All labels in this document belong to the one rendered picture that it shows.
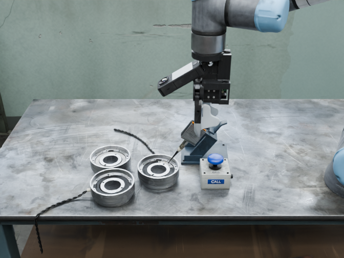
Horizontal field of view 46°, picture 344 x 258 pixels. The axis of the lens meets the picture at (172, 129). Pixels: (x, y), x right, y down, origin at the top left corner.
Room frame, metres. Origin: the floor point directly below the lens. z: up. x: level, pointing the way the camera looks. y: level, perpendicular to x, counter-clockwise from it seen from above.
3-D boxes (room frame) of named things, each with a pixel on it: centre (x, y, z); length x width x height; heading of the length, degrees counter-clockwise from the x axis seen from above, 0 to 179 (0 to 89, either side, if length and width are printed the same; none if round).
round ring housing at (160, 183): (0.83, 0.03, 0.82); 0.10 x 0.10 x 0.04
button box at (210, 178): (0.82, -0.11, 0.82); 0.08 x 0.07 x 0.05; 90
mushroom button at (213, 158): (0.82, -0.11, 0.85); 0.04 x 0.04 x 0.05
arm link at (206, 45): (0.86, -0.08, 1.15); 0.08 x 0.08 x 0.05
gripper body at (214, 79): (0.85, -0.09, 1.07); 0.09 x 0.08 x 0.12; 88
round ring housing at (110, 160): (0.87, 0.16, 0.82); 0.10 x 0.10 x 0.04
